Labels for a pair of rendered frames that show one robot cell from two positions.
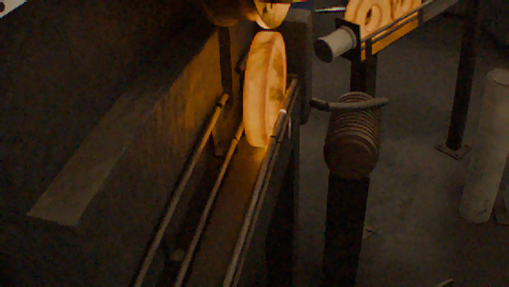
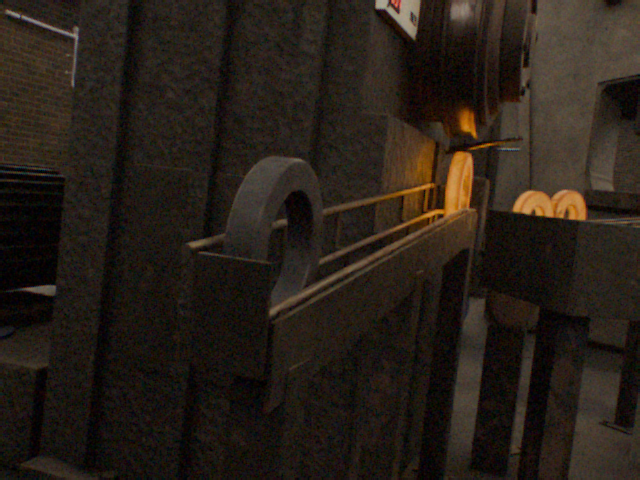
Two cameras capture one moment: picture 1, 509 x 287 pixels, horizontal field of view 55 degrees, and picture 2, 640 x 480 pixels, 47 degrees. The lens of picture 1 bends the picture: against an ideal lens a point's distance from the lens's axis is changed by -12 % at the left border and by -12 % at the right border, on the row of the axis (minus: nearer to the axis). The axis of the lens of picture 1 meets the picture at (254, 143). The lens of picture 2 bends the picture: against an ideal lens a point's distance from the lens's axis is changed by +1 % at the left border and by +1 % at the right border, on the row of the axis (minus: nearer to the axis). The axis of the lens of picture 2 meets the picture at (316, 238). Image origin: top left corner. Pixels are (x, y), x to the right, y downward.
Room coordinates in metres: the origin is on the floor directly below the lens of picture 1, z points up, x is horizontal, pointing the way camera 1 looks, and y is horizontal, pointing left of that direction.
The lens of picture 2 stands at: (-1.00, 0.16, 0.73)
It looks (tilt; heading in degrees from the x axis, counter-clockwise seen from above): 4 degrees down; 5
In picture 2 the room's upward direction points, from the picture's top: 7 degrees clockwise
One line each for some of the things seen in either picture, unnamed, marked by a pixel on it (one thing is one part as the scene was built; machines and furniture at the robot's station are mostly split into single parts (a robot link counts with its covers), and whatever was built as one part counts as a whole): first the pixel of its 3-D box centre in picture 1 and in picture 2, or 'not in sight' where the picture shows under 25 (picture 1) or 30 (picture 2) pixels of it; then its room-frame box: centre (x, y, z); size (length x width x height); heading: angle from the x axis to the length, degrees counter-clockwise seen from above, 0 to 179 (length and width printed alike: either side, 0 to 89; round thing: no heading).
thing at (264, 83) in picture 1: (266, 88); (458, 191); (0.78, -0.02, 0.75); 0.18 x 0.03 x 0.18; 166
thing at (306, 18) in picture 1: (284, 65); (463, 220); (1.01, -0.07, 0.68); 0.11 x 0.08 x 0.24; 75
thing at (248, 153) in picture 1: (266, 132); not in sight; (0.80, -0.02, 0.66); 0.19 x 0.07 x 0.01; 165
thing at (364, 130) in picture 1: (348, 199); (502, 371); (1.07, -0.24, 0.27); 0.22 x 0.13 x 0.53; 165
